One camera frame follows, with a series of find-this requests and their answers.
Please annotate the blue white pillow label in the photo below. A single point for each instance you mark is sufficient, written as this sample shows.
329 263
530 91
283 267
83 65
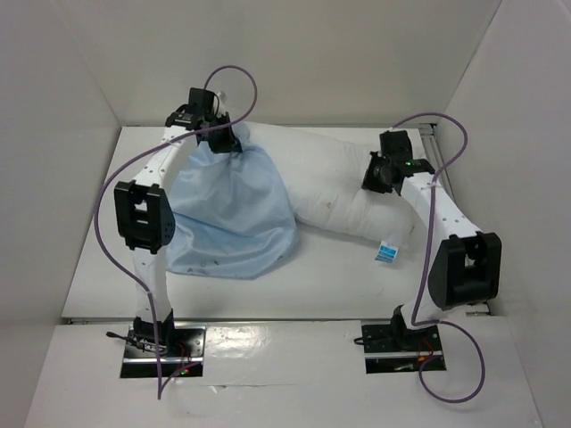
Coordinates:
386 253

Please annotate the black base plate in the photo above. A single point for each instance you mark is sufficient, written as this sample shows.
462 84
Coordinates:
384 353
184 357

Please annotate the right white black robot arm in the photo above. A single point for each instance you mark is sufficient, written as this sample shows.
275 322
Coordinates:
403 321

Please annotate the aluminium extrusion rail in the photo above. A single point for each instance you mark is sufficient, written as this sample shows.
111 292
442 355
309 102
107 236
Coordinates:
446 178

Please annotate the light blue pillowcase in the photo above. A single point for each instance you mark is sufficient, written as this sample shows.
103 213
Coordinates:
233 214

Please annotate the white pillow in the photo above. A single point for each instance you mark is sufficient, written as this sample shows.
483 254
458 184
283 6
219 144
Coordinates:
322 170

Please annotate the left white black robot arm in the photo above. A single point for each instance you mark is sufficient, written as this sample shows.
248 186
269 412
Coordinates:
145 218

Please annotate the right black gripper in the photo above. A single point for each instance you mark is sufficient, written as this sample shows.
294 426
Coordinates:
371 176

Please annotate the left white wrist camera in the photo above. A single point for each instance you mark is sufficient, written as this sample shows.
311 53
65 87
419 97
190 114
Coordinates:
221 97

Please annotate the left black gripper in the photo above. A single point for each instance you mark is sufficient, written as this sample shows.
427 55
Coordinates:
227 144

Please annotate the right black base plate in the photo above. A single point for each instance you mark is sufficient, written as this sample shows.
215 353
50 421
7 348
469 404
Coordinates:
384 353

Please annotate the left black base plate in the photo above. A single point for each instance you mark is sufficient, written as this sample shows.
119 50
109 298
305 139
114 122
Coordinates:
184 357

